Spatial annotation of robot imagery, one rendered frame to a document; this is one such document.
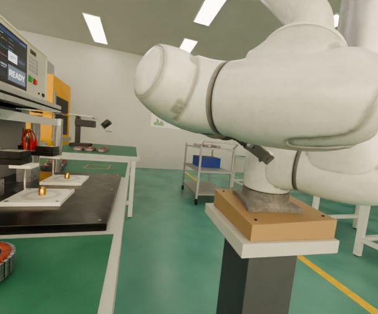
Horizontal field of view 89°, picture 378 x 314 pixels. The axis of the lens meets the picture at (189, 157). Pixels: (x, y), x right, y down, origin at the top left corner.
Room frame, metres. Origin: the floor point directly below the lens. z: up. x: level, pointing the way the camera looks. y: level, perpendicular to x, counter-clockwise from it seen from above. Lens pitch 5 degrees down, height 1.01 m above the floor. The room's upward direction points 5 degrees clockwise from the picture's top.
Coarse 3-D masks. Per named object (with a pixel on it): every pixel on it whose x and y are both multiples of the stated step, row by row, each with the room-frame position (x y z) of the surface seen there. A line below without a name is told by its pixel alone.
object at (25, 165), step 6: (0, 150) 0.56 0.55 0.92; (6, 150) 0.57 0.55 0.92; (12, 150) 0.58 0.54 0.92; (18, 150) 0.60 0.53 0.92; (24, 150) 0.61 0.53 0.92; (0, 156) 0.55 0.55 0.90; (6, 156) 0.55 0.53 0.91; (12, 156) 0.56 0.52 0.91; (18, 156) 0.56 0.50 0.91; (24, 156) 0.59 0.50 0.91; (30, 156) 0.62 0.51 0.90; (0, 162) 0.55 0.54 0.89; (6, 162) 0.55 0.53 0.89; (12, 162) 0.56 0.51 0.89; (18, 162) 0.56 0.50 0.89; (24, 162) 0.58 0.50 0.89; (30, 162) 0.62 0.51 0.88; (18, 168) 0.57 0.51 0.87; (24, 168) 0.57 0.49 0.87; (30, 168) 0.57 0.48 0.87
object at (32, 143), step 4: (24, 132) 0.80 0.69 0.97; (28, 132) 0.80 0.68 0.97; (32, 132) 0.82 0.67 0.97; (24, 136) 0.81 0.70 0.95; (32, 136) 0.80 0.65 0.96; (24, 140) 0.78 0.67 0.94; (28, 140) 0.80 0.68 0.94; (32, 140) 0.79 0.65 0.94; (36, 140) 0.82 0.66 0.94; (24, 144) 0.78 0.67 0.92; (28, 144) 0.80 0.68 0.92; (32, 144) 0.78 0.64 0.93; (36, 144) 0.82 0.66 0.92; (20, 148) 0.80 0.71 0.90; (24, 148) 0.78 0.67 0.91; (28, 148) 0.80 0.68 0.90; (32, 148) 0.80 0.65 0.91
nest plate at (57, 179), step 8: (56, 176) 0.85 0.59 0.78; (72, 176) 0.88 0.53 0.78; (80, 176) 0.90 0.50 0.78; (88, 176) 0.91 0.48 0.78; (40, 184) 0.75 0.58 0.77; (48, 184) 0.76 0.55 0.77; (56, 184) 0.76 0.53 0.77; (64, 184) 0.77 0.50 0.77; (72, 184) 0.78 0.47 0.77; (80, 184) 0.79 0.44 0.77
